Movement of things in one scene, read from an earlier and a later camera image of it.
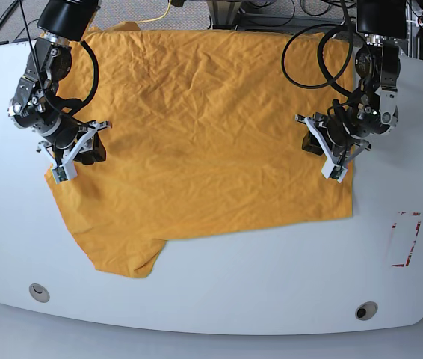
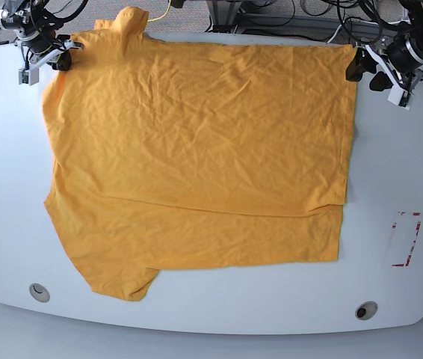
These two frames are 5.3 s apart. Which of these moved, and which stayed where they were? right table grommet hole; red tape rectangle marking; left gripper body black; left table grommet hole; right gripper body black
Moved: right gripper body black; left gripper body black
Stayed: red tape rectangle marking; right table grommet hole; left table grommet hole
